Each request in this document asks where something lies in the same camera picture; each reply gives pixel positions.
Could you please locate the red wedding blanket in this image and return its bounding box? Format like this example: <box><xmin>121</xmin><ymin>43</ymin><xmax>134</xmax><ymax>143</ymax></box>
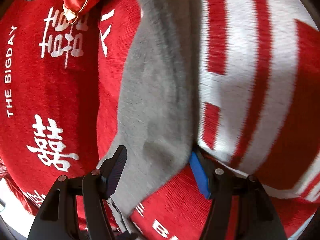
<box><xmin>0</xmin><ymin>0</ymin><xmax>320</xmax><ymax>240</ymax></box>

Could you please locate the grey garment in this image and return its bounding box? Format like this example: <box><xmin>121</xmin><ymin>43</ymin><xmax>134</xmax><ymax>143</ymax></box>
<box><xmin>97</xmin><ymin>0</ymin><xmax>194</xmax><ymax>235</ymax></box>

